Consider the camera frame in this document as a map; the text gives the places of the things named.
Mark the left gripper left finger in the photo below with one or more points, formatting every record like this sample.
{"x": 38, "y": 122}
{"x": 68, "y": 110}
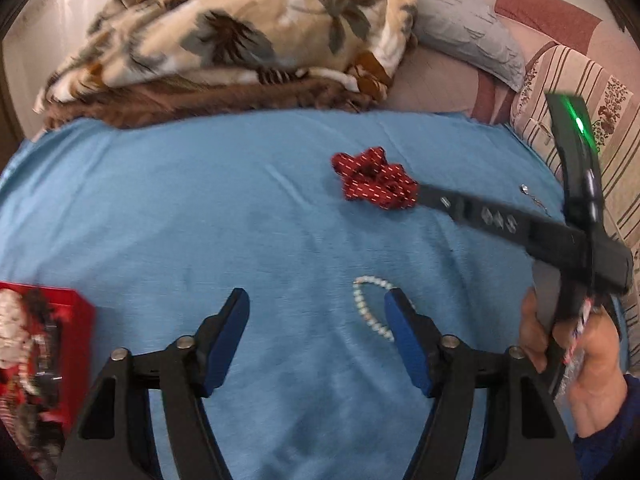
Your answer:
{"x": 217, "y": 340}

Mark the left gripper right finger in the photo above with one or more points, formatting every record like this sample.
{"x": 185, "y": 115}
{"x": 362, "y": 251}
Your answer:
{"x": 417, "y": 340}

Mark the red polka dot scrunchie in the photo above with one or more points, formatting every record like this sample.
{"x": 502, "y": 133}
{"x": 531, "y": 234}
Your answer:
{"x": 369, "y": 177}

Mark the red plaid scrunchie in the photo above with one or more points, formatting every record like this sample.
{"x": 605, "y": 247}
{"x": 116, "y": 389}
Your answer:
{"x": 39, "y": 440}

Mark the blue sleeve forearm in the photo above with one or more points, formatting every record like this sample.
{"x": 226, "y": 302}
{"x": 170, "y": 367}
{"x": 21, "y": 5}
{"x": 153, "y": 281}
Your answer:
{"x": 613, "y": 452}

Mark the person's right hand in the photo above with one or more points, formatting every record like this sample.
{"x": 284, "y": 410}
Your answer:
{"x": 599, "y": 391}

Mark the silver hair pin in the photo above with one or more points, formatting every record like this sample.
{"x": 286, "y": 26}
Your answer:
{"x": 527, "y": 192}

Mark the blue bed sheet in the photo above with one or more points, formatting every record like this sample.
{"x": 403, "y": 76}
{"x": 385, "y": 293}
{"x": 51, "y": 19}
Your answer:
{"x": 156, "y": 226}

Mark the red tray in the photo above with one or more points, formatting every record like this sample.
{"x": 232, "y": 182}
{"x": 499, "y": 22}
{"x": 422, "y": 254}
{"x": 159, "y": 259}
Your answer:
{"x": 60, "y": 369}

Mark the striped floral pillow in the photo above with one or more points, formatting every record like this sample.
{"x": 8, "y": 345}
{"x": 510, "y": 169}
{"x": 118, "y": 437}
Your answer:
{"x": 614, "y": 115}

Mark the black hair claw clip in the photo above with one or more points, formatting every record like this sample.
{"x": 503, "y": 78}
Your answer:
{"x": 42, "y": 314}

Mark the white dotted scrunchie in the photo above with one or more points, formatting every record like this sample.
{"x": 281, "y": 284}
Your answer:
{"x": 16, "y": 342}

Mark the pink maroon pillow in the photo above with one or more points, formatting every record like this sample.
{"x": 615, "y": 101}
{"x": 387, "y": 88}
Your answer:
{"x": 431, "y": 81}

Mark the brown ruffled blanket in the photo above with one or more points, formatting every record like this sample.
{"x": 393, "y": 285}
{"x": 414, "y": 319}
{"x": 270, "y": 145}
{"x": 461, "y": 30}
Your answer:
{"x": 157, "y": 102}

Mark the grey pillow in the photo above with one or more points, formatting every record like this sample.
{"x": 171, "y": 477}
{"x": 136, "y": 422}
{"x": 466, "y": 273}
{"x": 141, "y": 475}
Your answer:
{"x": 470, "y": 31}

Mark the leaf patterned blanket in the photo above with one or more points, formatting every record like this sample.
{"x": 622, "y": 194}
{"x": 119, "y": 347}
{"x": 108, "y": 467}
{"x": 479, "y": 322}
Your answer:
{"x": 351, "y": 48}

